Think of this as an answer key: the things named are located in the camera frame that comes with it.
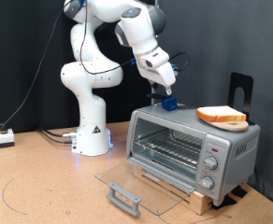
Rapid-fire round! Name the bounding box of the emergency stop button box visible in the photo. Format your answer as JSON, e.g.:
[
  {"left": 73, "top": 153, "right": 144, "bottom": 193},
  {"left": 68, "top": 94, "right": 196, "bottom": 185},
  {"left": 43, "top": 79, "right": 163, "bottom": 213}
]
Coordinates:
[{"left": 0, "top": 122, "right": 16, "bottom": 149}]

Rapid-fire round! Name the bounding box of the metal oven rack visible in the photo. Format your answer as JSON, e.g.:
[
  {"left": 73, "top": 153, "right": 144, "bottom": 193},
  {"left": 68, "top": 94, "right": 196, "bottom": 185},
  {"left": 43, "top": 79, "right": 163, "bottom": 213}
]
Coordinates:
[{"left": 133, "top": 128, "right": 204, "bottom": 171}]

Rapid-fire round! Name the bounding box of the black metal bookend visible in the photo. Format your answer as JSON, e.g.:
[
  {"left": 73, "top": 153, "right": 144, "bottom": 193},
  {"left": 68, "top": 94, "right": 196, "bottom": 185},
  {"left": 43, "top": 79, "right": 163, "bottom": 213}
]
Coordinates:
[{"left": 227, "top": 72, "right": 256, "bottom": 126}]

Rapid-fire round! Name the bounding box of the grey metal pole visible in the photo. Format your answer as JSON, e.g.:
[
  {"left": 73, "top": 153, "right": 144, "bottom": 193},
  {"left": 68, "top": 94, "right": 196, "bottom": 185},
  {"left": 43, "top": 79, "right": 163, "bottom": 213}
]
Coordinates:
[{"left": 151, "top": 0, "right": 160, "bottom": 106}]

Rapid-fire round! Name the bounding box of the wooden block under oven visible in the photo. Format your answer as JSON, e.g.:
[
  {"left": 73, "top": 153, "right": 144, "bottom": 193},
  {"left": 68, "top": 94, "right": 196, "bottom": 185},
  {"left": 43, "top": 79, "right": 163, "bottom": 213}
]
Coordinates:
[{"left": 132, "top": 164, "right": 214, "bottom": 217}]

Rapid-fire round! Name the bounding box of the thin black camera cable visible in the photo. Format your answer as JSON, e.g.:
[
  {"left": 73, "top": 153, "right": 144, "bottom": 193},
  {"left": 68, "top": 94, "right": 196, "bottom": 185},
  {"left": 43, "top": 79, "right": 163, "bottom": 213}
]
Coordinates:
[{"left": 79, "top": 0, "right": 190, "bottom": 76}]

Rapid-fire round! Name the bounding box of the small blue object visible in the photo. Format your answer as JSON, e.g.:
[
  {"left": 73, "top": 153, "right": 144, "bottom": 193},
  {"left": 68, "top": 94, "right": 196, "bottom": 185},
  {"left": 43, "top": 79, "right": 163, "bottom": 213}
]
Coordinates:
[{"left": 145, "top": 92, "right": 203, "bottom": 112}]

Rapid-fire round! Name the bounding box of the black base cable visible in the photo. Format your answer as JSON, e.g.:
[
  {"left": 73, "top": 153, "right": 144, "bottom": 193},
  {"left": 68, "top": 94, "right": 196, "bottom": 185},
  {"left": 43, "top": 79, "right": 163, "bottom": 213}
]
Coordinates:
[
  {"left": 37, "top": 126, "right": 79, "bottom": 139},
  {"left": 37, "top": 129, "right": 75, "bottom": 145}
]

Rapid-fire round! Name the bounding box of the glass oven door with handle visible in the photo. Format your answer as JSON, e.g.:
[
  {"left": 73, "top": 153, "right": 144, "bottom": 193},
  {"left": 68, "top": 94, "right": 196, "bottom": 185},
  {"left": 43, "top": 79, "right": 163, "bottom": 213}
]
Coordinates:
[{"left": 93, "top": 156, "right": 196, "bottom": 217}]

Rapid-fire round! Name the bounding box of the black foam pad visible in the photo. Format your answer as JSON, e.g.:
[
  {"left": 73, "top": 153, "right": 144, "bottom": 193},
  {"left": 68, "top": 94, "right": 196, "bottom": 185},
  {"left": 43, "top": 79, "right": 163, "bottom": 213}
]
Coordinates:
[
  {"left": 211, "top": 194, "right": 237, "bottom": 211},
  {"left": 231, "top": 186, "right": 248, "bottom": 199}
]

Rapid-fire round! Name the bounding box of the silver oven knob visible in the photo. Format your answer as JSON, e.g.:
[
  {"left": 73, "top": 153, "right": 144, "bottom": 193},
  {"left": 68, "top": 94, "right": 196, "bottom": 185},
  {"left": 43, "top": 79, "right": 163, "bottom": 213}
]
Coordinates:
[
  {"left": 199, "top": 175, "right": 215, "bottom": 190},
  {"left": 203, "top": 156, "right": 219, "bottom": 171}
]

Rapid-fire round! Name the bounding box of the round wooden cutting board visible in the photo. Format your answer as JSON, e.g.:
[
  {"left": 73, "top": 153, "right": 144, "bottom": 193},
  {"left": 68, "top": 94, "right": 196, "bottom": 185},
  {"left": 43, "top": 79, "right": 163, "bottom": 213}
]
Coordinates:
[{"left": 203, "top": 119, "right": 250, "bottom": 133}]

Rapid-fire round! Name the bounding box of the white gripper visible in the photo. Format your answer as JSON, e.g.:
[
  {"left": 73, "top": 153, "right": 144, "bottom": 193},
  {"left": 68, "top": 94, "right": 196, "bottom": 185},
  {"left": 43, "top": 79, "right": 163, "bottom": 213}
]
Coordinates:
[{"left": 139, "top": 60, "right": 177, "bottom": 96}]

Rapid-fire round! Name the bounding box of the long black power cable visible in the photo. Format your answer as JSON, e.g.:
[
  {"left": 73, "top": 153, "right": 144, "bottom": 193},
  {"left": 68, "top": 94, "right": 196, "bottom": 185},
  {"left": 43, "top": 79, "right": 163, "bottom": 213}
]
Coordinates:
[{"left": 0, "top": 0, "right": 67, "bottom": 157}]

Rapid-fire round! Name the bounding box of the white bread slice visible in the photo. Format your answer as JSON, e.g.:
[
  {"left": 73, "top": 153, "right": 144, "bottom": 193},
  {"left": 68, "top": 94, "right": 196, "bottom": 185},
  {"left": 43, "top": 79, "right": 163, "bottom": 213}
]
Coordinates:
[{"left": 195, "top": 105, "right": 248, "bottom": 123}]

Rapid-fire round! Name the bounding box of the silver toaster oven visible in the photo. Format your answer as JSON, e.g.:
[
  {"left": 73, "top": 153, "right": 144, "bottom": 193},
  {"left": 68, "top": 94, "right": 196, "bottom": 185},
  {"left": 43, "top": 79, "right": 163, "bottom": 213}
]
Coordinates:
[{"left": 125, "top": 101, "right": 262, "bottom": 207}]

